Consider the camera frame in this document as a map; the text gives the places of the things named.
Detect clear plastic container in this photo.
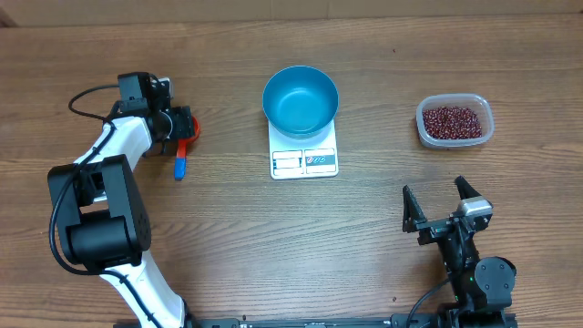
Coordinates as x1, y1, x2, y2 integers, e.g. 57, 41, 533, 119
415, 93, 495, 149

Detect red scoop with blue handle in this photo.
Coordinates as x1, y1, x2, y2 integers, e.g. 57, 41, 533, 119
174, 118, 200, 181

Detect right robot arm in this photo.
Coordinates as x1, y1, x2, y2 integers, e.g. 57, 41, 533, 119
403, 176, 517, 328

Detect red beans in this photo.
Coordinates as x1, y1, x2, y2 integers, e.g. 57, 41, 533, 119
422, 107, 483, 139

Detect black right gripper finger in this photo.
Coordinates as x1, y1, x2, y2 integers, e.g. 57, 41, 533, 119
455, 176, 481, 200
403, 185, 427, 233

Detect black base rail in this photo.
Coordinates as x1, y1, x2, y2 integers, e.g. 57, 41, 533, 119
190, 312, 518, 328

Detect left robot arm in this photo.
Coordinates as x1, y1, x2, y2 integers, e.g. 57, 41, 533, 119
47, 72, 199, 327

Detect white digital kitchen scale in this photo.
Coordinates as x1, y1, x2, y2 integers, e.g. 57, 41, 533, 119
268, 121, 339, 180

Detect blue metal bowl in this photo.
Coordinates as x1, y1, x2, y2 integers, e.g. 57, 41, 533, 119
262, 66, 340, 138

